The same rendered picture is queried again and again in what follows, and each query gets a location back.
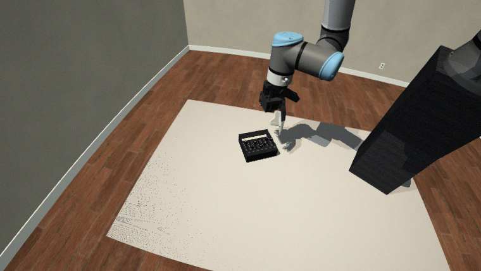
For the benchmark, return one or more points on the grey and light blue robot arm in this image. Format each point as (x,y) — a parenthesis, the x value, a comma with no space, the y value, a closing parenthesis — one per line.
(323,59)

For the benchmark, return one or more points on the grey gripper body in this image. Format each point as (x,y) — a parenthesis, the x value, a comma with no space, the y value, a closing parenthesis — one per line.
(271,101)

